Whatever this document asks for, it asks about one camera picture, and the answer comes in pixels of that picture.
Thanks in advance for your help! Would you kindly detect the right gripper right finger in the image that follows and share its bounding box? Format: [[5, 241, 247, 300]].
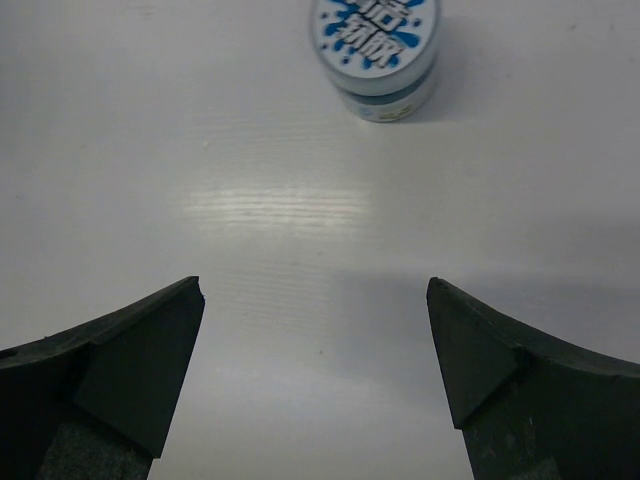
[[426, 277, 639, 479]]

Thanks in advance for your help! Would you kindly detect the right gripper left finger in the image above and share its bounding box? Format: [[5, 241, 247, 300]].
[[1, 276, 205, 479]]

